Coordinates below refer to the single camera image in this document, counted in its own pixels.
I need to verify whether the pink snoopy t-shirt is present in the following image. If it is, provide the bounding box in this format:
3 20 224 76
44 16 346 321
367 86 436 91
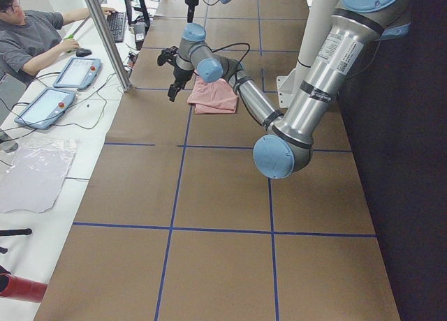
187 76 238 114

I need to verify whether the black keyboard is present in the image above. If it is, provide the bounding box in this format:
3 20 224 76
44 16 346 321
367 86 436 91
106 12 126 43

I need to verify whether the upper teach pendant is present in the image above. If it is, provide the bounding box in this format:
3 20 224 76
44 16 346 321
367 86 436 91
53 57 102 90

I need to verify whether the teach pendant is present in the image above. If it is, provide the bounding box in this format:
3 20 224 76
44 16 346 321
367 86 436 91
53 57 102 90
14 87 75 130

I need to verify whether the black computer mouse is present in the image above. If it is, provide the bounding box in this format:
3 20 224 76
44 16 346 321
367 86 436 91
75 48 92 58

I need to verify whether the lower teach pendant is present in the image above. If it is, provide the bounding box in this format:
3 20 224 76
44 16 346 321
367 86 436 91
14 87 75 130

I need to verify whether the seated person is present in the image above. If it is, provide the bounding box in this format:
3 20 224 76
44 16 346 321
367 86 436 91
0 0 116 88

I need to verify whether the clear plastic bag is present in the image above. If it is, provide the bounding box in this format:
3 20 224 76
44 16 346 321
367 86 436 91
1 137 80 214

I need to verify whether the black tripod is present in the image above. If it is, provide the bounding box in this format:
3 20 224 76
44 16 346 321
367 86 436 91
1 228 33 255

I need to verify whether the red cylinder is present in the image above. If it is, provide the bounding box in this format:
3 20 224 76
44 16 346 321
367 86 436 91
1 273 47 303

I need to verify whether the aluminium frame post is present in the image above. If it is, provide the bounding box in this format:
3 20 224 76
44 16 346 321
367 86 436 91
85 0 131 92

